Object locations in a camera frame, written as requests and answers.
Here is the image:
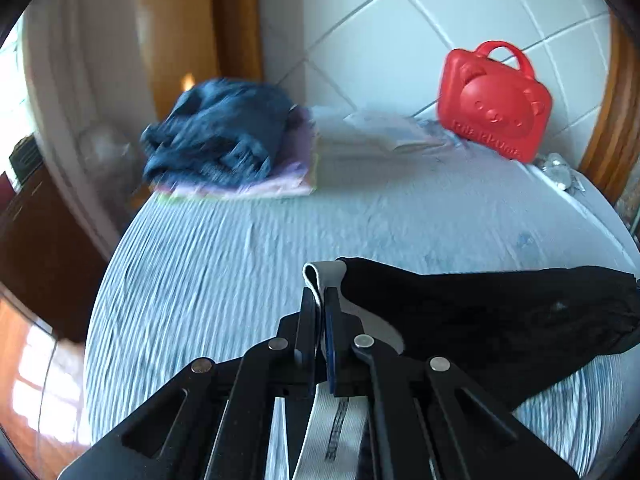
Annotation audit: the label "folded pastel clothes stack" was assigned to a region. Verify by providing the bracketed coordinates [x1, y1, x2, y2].
[150, 106, 319, 200]

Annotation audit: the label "dark wooden cabinet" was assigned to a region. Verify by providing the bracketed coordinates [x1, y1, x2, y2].
[1, 136, 106, 342]

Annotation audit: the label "red bear suitcase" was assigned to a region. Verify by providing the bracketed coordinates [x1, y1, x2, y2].
[437, 40, 552, 164]

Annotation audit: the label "black pants grey waistband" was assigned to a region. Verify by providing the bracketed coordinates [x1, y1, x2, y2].
[293, 258, 639, 479]

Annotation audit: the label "dark blue folded jeans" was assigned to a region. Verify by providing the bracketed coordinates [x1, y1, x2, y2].
[141, 78, 294, 188]

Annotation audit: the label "white curtain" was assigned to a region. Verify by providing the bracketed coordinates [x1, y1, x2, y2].
[21, 0, 156, 258]

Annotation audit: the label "open paper booklet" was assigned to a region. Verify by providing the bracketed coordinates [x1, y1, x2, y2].
[311, 107, 452, 154]

